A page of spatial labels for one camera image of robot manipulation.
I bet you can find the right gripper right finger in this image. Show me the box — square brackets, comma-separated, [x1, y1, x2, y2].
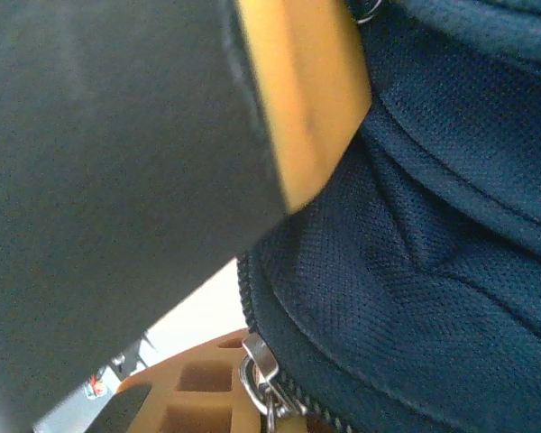
[277, 412, 310, 433]

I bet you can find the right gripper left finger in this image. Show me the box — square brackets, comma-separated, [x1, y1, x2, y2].
[85, 327, 274, 433]

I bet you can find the navy blue backpack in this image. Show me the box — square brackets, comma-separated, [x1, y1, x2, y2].
[234, 0, 541, 433]

